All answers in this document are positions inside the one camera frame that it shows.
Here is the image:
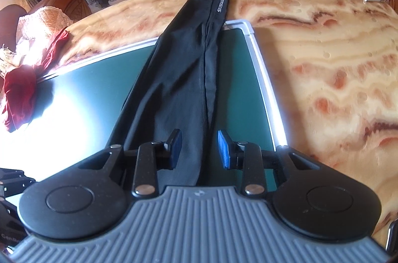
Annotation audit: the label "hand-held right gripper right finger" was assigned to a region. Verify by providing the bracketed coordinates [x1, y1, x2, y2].
[218, 130, 321, 197]

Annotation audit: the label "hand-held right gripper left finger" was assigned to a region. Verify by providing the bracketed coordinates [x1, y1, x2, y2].
[78, 128, 183, 199]

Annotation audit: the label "black pants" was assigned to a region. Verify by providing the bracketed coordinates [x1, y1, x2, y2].
[104, 0, 236, 186]

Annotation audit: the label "red cloth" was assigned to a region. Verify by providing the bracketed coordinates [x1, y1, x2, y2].
[0, 28, 70, 133]

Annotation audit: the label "white sneaker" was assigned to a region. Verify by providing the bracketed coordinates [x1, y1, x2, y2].
[0, 44, 22, 74]

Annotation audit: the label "cream lace cloth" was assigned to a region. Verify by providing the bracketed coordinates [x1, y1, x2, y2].
[15, 6, 74, 43]

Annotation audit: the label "green board with silver frame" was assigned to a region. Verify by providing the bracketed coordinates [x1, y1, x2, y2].
[0, 19, 288, 189]

